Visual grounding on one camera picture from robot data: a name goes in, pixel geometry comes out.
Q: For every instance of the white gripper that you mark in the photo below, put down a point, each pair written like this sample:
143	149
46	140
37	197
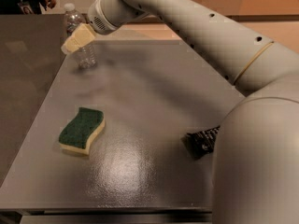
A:
98	20

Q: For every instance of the clear plastic water bottle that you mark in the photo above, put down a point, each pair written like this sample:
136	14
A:
84	57

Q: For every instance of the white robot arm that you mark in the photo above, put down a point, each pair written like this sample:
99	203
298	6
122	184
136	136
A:
256	158

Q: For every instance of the green and yellow sponge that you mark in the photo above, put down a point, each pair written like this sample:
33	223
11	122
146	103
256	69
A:
79	134

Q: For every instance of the black snack wrapper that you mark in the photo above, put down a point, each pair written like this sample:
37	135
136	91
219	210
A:
201	143

